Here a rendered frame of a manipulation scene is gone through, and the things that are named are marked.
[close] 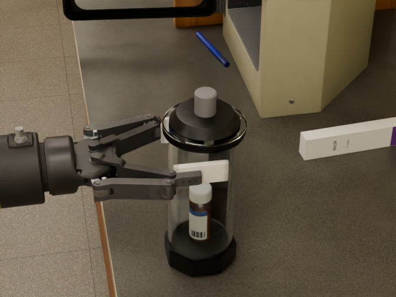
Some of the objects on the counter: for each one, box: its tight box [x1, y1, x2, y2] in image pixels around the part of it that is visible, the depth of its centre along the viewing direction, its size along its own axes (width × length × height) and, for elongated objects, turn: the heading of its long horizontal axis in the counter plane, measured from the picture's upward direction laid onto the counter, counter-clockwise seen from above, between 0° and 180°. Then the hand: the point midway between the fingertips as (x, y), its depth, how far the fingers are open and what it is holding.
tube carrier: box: [163, 103, 247, 259], centre depth 116 cm, size 11×11×21 cm
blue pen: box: [196, 31, 230, 67], centre depth 172 cm, size 1×14×1 cm, turn 24°
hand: (201, 149), depth 112 cm, fingers closed on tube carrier, 9 cm apart
